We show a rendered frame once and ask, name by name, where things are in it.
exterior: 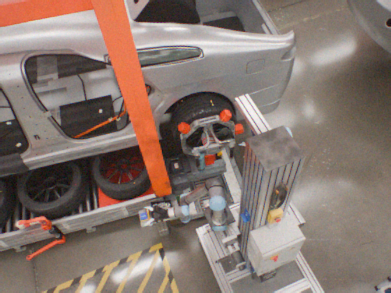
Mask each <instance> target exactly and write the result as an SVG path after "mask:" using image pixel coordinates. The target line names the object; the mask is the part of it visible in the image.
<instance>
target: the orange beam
mask: <svg viewBox="0 0 391 293"><path fill-rule="evenodd" d="M93 9H94V8H93V6H92V4H91V0H0V28H1V27H6V26H10V25H13V24H21V23H25V22H30V21H34V20H43V19H46V18H49V17H58V16H62V15H67V14H71V13H79V12H82V11H86V10H93Z"/></svg>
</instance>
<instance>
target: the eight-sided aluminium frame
mask: <svg viewBox="0 0 391 293"><path fill-rule="evenodd" d="M215 123H219V124H223V125H225V126H227V127H229V129H230V130H231V131H232V133H233V135H234V136H235V125H234V123H233V121H231V120H228V122H224V121H222V120H221V117H220V116H218V115H217V116H211V117H207V118H204V119H200V120H195V121H194V122H193V123H192V124H191V125H190V128H191V131H190V132H189V133H187V134H184V133H181V134H180V138H181V142H182V151H183V153H188V154H191V155H193V156H194V154H192V153H191V150H193V149H192V148H191V147H188V146H186V138H187V137H189V136H190V135H191V133H193V132H195V130H196V129H197V128H199V127H203V126H207V125H210V124H215ZM230 139H232V137H231V136H228V137H227V138H225V139H224V140H230ZM226 147H227V146H223V147H220V148H219V152H220V151H222V150H223V149H224V148H226ZM219 152H218V153H219Z"/></svg>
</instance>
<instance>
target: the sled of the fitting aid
mask: <svg viewBox="0 0 391 293"><path fill-rule="evenodd" d="M178 157H179V160H181V161H182V166H183V168H184V172H185V173H187V177H188V178H189V182H191V181H195V180H198V179H202V178H207V177H210V176H214V175H216V174H223V173H226V172H227V169H226V166H224V167H220V168H217V169H215V170H207V171H206V172H201V173H199V174H192V171H191V166H190V164H189V160H188V158H187V156H186V153H181V154H178Z"/></svg>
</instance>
